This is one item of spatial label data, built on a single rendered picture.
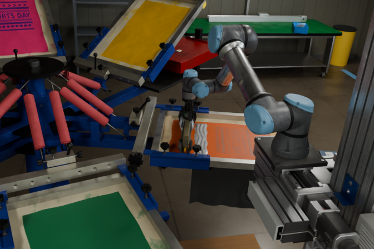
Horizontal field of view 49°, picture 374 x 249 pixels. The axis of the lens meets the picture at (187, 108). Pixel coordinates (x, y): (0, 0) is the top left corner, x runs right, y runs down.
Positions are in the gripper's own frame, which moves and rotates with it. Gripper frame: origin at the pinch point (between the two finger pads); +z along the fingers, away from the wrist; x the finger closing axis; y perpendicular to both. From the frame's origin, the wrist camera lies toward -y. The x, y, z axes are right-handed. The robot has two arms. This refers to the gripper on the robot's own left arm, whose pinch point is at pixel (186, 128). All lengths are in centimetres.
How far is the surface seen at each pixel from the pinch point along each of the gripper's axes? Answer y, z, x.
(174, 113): -25.3, 3.6, -8.3
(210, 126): -14.8, 5.3, 13.9
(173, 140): 5.8, 5.3, -6.6
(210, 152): 15.5, 5.2, 13.8
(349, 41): -446, 59, 250
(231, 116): -25.3, 3.1, 27.5
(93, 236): 84, 5, -33
